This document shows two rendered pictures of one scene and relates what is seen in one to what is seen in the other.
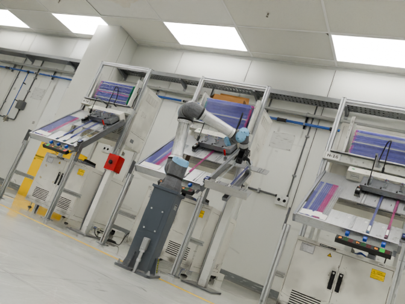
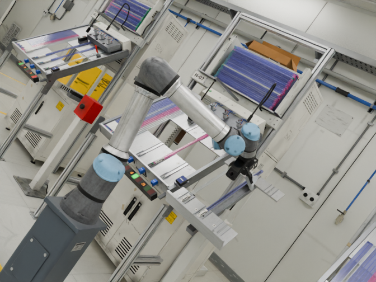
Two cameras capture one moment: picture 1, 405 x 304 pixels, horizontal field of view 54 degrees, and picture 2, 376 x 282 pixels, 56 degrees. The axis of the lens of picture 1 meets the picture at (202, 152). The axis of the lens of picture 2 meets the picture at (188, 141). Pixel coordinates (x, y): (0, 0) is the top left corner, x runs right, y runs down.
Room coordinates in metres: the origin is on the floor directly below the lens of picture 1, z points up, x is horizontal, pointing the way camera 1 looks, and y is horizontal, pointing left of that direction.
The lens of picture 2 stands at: (1.41, -0.17, 1.07)
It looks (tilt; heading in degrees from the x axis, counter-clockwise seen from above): 3 degrees down; 5
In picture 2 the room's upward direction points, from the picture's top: 35 degrees clockwise
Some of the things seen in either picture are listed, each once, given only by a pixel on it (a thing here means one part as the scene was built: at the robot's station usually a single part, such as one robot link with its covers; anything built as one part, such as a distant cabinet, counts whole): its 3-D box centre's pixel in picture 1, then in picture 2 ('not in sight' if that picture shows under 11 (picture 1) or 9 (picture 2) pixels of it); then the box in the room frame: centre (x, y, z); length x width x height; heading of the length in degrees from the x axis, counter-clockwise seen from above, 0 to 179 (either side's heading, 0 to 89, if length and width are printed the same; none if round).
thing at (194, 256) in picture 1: (182, 234); (154, 224); (3.89, -0.11, 0.31); 0.70 x 0.65 x 0.62; 60
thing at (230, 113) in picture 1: (226, 115); (255, 79); (3.75, -0.10, 1.52); 0.51 x 0.13 x 0.27; 60
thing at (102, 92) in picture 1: (100, 142); (102, 71); (4.63, 1.14, 0.95); 1.35 x 0.82 x 1.90; 150
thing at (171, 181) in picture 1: (172, 183); (85, 201); (2.66, 0.11, 0.60); 0.15 x 0.15 x 0.10
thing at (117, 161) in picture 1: (100, 193); (63, 144); (3.84, 0.75, 0.39); 0.24 x 0.24 x 0.78; 60
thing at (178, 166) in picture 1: (178, 167); (103, 174); (2.67, 0.12, 0.72); 0.13 x 0.12 x 0.14; 14
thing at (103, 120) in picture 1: (79, 160); (69, 88); (4.44, 1.23, 0.66); 1.01 x 0.73 x 1.31; 150
